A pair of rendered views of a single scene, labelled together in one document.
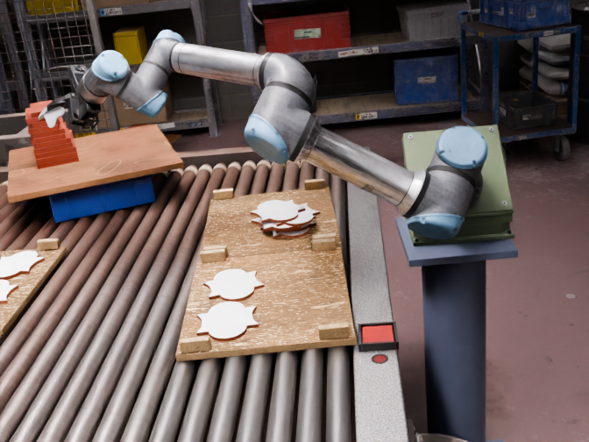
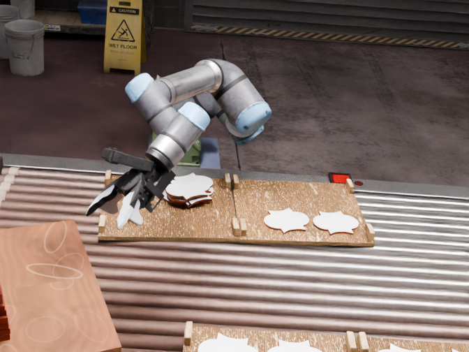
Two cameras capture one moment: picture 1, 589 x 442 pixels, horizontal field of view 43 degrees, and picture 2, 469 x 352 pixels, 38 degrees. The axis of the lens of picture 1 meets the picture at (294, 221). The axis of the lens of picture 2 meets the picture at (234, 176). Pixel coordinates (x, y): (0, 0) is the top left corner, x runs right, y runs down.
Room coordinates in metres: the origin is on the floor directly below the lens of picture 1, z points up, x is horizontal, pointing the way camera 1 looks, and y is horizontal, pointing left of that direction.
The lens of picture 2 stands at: (1.93, 1.85, 2.07)
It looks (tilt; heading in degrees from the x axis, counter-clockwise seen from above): 30 degrees down; 261
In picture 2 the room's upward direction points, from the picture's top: 6 degrees clockwise
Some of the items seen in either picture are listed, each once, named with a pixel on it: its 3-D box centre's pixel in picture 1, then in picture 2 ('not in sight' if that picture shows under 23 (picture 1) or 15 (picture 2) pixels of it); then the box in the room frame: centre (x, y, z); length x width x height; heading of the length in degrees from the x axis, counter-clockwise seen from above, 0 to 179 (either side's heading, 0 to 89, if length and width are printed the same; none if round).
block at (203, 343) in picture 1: (195, 345); (370, 231); (1.23, 0.22, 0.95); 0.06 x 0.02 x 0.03; 88
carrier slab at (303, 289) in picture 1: (267, 297); (299, 211); (1.42, 0.08, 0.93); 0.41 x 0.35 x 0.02; 178
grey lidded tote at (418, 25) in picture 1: (432, 19); not in sight; (5.86, -1.24, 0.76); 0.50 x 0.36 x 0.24; 94
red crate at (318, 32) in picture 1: (307, 29); not in sight; (5.93, -0.26, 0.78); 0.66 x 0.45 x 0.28; 88
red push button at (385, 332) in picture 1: (378, 337); (340, 180); (1.23, -0.14, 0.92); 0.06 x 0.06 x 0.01; 84
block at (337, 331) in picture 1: (333, 331); (350, 186); (1.23, -0.05, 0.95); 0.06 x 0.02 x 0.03; 88
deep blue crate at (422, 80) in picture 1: (424, 74); not in sight; (5.91, -1.17, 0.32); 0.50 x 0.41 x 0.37; 84
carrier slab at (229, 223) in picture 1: (270, 222); (168, 207); (1.84, 0.06, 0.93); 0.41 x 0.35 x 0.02; 0
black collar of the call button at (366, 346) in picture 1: (378, 336); (340, 179); (1.23, -0.14, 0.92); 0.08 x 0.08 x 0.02; 84
